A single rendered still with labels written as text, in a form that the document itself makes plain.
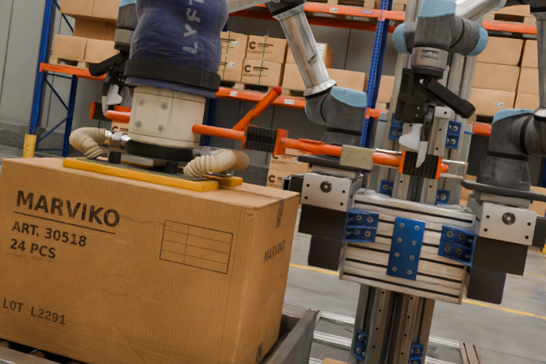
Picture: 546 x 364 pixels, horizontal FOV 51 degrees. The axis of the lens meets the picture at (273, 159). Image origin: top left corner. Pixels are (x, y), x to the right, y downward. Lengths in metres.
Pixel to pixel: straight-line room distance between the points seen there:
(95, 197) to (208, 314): 0.34
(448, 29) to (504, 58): 7.30
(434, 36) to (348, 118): 0.59
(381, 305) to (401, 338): 0.12
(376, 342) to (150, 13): 1.23
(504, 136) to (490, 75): 6.76
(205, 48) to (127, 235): 0.45
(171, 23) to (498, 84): 7.45
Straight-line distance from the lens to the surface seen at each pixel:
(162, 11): 1.34
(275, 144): 1.28
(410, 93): 1.28
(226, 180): 1.40
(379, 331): 1.96
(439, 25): 1.28
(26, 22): 12.39
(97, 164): 1.33
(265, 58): 8.83
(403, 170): 1.26
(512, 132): 1.78
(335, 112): 1.80
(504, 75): 8.57
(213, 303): 1.19
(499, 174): 1.78
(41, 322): 1.40
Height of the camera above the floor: 1.11
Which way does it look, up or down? 3 degrees down
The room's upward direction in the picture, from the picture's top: 9 degrees clockwise
